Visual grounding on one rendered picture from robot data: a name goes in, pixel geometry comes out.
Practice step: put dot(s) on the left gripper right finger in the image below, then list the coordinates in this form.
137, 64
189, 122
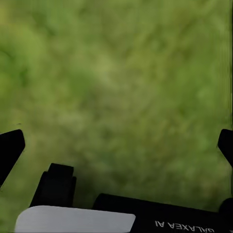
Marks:
225, 143

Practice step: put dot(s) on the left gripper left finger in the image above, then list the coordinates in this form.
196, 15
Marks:
12, 145

